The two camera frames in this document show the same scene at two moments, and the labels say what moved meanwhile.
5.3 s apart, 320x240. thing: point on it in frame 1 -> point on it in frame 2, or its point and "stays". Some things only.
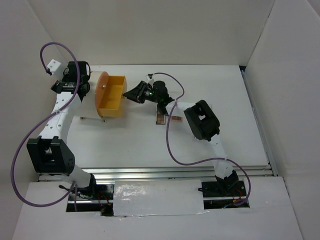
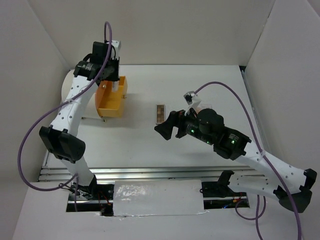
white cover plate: (154, 197) stays
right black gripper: (135, 94) -> (165, 128)
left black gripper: (64, 78) -> (115, 77)
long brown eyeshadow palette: (160, 118) stays
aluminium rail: (109, 174) stays
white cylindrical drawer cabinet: (87, 108) stays
